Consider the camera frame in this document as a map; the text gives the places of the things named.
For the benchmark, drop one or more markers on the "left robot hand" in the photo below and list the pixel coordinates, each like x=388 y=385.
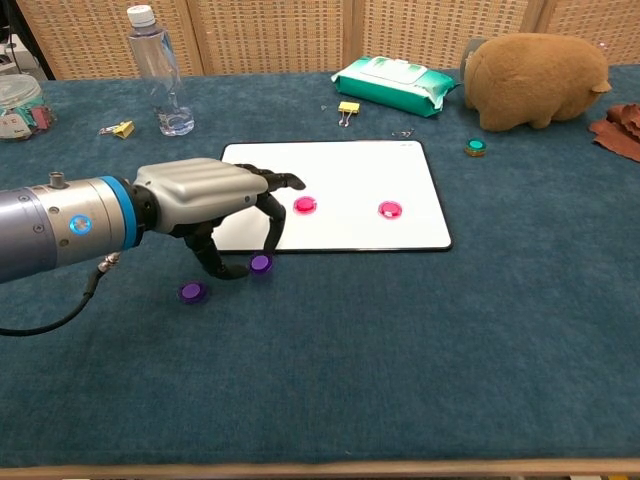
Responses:
x=200 y=190

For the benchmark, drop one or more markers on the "purple round magnet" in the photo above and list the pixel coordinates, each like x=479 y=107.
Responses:
x=261 y=264
x=192 y=293

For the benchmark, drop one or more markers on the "pink round magnet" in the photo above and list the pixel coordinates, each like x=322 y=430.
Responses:
x=305 y=205
x=390 y=209

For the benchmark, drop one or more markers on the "white magnetic board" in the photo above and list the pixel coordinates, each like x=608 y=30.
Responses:
x=350 y=170

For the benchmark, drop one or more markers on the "yellow binder clip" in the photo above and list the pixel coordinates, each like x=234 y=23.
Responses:
x=123 y=130
x=348 y=107

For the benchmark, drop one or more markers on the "clear plastic water bottle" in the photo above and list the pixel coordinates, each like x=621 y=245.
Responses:
x=160 y=75

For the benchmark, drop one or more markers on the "wicker folding screen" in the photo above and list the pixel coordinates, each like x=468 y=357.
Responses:
x=270 y=35

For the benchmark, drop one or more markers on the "clear jar of binder clips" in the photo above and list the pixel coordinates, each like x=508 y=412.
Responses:
x=20 y=110

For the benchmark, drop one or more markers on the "silver paper clip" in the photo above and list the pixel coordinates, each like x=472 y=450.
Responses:
x=402 y=133

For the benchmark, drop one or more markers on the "green wet wipes pack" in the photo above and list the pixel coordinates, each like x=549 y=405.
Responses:
x=395 y=85

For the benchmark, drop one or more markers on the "black slanted pole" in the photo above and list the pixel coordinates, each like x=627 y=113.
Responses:
x=30 y=40

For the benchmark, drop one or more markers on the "teal table cloth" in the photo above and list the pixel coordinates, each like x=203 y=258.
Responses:
x=350 y=375

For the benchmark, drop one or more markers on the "teal round magnet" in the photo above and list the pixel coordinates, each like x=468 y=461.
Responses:
x=475 y=147

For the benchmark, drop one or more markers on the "brown plush animal toy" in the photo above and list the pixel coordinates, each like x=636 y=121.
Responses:
x=535 y=80

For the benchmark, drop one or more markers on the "brown suede cloth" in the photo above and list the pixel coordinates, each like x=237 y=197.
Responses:
x=620 y=132

